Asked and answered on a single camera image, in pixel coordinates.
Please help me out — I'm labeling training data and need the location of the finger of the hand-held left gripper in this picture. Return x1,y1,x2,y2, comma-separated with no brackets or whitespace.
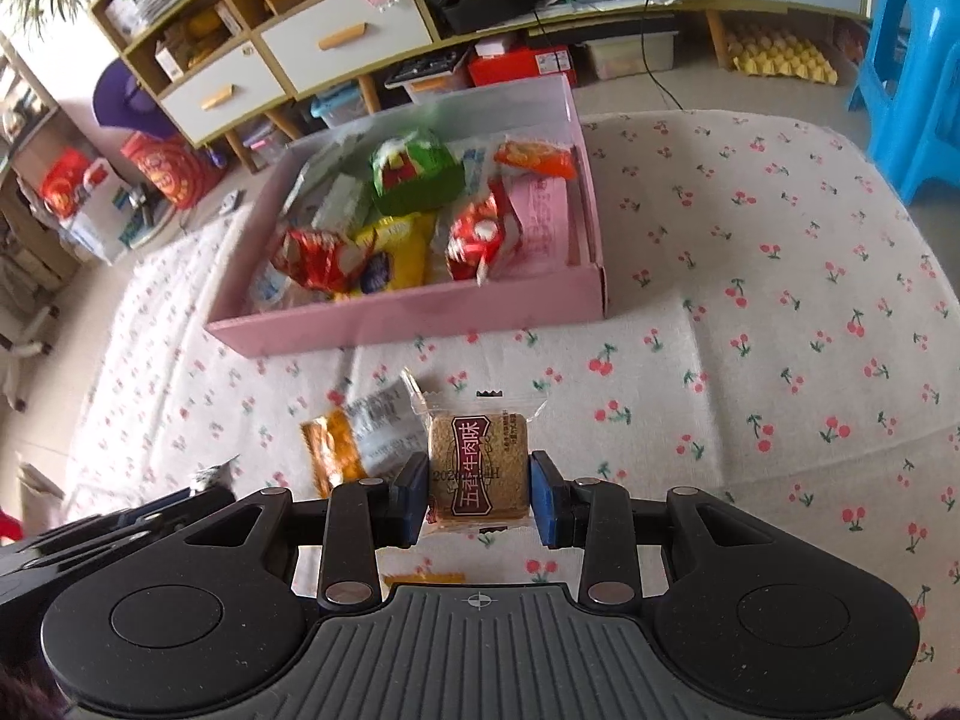
127,486,237,533

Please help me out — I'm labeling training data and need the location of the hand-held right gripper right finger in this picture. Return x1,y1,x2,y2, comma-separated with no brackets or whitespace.
529,450,773,605

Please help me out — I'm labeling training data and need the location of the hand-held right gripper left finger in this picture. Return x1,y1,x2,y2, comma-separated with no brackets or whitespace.
184,452,432,608

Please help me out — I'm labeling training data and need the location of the clear brown cracker packet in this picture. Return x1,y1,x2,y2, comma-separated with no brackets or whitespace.
401,367,550,533

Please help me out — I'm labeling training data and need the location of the white snack packet orange edge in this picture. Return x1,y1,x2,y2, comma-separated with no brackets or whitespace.
375,547,470,587

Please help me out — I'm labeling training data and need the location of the short grey white snack packet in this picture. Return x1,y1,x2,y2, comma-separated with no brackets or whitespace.
346,388,430,482

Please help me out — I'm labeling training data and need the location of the orange foil snack packet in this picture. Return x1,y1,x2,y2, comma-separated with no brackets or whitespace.
300,411,359,500

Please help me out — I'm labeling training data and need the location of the pink cardboard box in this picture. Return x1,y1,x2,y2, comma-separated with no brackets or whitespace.
204,75,608,359

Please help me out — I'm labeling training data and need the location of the white snack packet blue print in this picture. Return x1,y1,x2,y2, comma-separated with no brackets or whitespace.
251,262,293,312

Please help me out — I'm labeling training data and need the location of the yellow snack packet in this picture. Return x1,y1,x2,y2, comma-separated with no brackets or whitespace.
352,211,436,293

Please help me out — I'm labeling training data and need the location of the red foil snack packet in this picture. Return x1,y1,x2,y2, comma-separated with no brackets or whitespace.
270,227,361,299

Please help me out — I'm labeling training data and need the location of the red white snack packet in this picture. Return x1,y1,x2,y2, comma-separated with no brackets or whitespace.
446,191,526,287

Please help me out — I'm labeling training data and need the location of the pink snack packet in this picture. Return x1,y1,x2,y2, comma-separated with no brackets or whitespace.
510,176,571,267

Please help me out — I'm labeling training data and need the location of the long grey white snack packet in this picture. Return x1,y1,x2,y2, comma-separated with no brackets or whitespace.
311,171,374,235

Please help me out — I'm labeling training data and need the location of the green snack packet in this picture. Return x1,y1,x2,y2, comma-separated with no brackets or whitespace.
369,129,466,217

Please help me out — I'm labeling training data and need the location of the orange red snack packet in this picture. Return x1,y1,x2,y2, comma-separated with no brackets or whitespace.
495,136,578,179

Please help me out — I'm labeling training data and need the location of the white chair base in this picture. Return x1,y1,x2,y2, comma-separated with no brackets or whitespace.
0,300,61,410

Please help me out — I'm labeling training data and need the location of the cherry print tablecloth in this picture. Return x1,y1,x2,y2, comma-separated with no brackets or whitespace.
75,109,960,720

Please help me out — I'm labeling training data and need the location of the white paper bag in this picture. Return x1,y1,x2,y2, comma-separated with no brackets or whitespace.
71,180,162,263

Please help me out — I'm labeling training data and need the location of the red white bag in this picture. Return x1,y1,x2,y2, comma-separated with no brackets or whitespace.
41,150,125,241

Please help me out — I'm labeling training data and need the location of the red gift bag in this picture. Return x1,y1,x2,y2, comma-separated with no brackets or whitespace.
120,131,226,207

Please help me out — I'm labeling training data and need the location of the blue lid storage box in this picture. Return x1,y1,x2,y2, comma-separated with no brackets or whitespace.
311,86,376,128

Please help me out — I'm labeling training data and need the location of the white lid storage box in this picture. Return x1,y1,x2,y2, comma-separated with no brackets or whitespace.
386,52,481,102

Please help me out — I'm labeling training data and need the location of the red box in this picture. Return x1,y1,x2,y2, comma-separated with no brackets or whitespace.
469,45,578,91

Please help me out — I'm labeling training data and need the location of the clear storage box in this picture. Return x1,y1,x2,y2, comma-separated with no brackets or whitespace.
581,30,676,80

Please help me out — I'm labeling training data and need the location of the wooden cabinet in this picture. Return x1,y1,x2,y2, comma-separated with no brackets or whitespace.
90,0,875,166

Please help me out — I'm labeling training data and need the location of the black box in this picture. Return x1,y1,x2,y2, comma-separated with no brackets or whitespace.
439,0,545,35

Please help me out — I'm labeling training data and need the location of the yellow egg tray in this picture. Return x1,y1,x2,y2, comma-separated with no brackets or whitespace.
724,22,839,83

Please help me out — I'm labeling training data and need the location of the blue plastic stool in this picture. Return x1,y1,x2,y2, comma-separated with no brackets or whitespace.
847,0,960,207

